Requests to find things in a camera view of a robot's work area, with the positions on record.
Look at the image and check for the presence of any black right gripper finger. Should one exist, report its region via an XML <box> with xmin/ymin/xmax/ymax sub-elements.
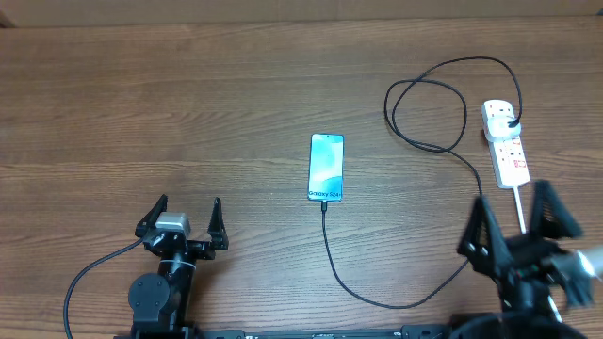
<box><xmin>529</xmin><ymin>180</ymin><xmax>583</xmax><ymax>240</ymax></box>
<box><xmin>457</xmin><ymin>195</ymin><xmax>513</xmax><ymax>278</ymax></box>

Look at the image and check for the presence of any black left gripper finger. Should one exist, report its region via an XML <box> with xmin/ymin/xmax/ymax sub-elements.
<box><xmin>207</xmin><ymin>197</ymin><xmax>229</xmax><ymax>250</ymax></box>
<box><xmin>135</xmin><ymin>194</ymin><xmax>168</xmax><ymax>238</ymax></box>

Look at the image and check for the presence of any blue Galaxy smartphone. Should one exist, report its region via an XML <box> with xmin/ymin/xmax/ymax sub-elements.
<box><xmin>307</xmin><ymin>134</ymin><xmax>345</xmax><ymax>202</ymax></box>

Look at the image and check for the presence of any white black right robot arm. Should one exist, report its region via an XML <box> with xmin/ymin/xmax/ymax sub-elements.
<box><xmin>448</xmin><ymin>180</ymin><xmax>602</xmax><ymax>338</ymax></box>

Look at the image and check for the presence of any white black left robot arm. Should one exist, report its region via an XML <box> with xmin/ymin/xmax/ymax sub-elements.
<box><xmin>128</xmin><ymin>195</ymin><xmax>229</xmax><ymax>338</ymax></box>

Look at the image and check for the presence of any white charger plug adapter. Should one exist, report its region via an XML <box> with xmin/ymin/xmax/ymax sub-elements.
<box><xmin>484</xmin><ymin>116</ymin><xmax>522</xmax><ymax>142</ymax></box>

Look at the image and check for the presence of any white power strip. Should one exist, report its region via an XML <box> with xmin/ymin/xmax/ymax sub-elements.
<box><xmin>481</xmin><ymin>100</ymin><xmax>530</xmax><ymax>188</ymax></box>

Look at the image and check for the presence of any white power strip cord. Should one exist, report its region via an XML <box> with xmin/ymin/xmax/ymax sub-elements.
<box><xmin>512</xmin><ymin>186</ymin><xmax>529</xmax><ymax>235</ymax></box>

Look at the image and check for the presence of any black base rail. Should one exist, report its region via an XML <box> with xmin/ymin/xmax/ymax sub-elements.
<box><xmin>115</xmin><ymin>324</ymin><xmax>452</xmax><ymax>339</ymax></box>

